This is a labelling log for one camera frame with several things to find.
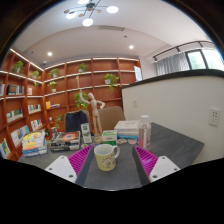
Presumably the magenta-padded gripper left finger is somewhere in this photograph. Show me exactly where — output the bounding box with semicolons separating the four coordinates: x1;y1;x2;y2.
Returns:
44;144;95;187

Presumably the tan chair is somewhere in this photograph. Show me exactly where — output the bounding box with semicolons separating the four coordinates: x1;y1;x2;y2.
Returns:
97;105;126;133

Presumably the green and white carton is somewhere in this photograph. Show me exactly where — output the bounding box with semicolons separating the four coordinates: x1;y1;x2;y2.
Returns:
80;122;93;144

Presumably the white wall socket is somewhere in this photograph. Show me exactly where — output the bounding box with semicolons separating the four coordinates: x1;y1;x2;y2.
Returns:
208;107;221;127

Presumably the branched ceiling lamp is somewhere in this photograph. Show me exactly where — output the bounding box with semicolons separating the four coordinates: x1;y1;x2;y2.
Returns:
63;0;120;28

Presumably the colourful book stack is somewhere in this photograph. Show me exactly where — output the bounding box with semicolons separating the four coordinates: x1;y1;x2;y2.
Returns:
21;130;48;158

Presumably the pale yellow printed mug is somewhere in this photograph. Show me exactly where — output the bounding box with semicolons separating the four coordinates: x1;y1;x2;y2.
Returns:
93;143;121;172

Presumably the white book stack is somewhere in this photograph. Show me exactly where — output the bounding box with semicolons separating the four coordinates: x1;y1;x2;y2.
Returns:
114;119;142;140

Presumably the green and white box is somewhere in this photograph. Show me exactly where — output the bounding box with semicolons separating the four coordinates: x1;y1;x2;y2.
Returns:
101;129;118;146

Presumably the grey curtain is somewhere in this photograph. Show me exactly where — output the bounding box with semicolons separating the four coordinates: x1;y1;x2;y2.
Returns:
155;52;191;76

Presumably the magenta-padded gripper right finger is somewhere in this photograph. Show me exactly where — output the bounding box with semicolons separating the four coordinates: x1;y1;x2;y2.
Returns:
131;144;181;187

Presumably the orange wooden shelf unit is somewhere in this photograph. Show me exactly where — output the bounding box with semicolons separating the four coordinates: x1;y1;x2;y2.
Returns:
0;48;144;161

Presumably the window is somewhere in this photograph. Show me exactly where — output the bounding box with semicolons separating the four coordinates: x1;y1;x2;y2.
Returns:
185;48;224;72

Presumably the wooden artist mannequin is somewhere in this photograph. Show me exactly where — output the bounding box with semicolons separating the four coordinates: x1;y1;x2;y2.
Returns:
78;91;106;136

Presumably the clear plastic drink bottle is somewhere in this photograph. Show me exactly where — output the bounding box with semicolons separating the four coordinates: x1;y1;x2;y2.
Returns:
137;114;152;151

